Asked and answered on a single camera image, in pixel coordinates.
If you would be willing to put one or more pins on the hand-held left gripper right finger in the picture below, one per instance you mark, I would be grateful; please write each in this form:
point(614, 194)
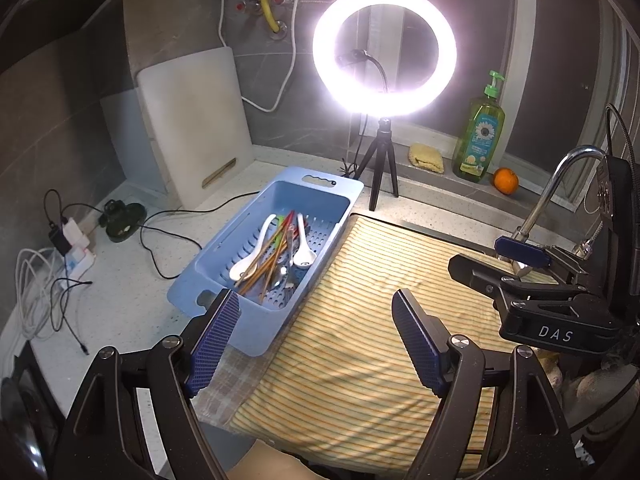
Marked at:
point(415, 340)

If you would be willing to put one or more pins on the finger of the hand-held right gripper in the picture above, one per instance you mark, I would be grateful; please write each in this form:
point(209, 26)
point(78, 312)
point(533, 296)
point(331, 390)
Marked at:
point(522, 252)
point(475, 270)

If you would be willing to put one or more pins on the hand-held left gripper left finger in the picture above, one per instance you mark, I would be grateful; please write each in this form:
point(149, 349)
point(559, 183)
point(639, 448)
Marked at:
point(215, 345)

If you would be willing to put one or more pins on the metal fork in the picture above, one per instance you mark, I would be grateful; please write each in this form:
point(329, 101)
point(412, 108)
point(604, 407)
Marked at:
point(274, 285)

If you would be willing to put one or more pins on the metal spoon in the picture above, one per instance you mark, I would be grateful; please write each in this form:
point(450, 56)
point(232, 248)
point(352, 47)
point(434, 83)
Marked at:
point(289, 275)

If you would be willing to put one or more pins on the translucent white spoon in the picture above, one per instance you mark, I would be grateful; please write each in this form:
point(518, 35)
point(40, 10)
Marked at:
point(260, 240)

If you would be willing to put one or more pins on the white ceramic spoon blue logo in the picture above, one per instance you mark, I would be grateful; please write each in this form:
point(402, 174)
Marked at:
point(303, 257)

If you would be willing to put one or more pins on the green plastic spoon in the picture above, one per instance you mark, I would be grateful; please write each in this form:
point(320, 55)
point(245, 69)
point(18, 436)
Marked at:
point(286, 225)

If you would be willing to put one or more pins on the blue plastic drain basket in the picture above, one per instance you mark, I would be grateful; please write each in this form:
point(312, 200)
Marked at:
point(320, 190)

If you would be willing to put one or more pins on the person's right hand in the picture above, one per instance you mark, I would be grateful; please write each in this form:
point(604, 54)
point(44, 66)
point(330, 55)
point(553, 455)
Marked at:
point(605, 392)

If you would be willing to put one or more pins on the grey plaid cloth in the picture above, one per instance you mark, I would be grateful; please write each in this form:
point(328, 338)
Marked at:
point(235, 385)

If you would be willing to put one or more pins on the chrome faucet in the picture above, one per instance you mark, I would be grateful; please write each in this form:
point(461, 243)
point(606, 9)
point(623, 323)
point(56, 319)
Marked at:
point(541, 199)

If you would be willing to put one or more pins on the yellow striped cloth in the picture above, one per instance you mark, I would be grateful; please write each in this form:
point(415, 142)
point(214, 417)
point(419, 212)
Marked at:
point(360, 360)

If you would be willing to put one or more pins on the orange fruit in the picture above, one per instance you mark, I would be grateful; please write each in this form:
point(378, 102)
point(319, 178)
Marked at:
point(506, 181)

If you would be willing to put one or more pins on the green dish soap bottle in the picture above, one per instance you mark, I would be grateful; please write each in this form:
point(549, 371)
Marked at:
point(477, 140)

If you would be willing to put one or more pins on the yellow sponge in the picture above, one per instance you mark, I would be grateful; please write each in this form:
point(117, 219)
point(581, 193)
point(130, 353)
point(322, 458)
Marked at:
point(425, 157)

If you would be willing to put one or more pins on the dark green device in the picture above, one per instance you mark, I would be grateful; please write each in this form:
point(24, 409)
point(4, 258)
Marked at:
point(122, 220)

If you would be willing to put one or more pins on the white power strip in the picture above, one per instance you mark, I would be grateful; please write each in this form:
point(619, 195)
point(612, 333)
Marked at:
point(80, 262)

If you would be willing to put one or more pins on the white power adapter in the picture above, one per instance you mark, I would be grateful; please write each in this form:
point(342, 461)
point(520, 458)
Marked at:
point(72, 229)

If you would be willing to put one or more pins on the black power adapter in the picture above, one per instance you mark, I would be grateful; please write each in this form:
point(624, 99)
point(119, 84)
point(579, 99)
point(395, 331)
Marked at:
point(61, 242)

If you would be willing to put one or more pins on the white cutting board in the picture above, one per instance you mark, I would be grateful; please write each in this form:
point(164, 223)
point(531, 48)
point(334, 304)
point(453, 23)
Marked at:
point(195, 125)

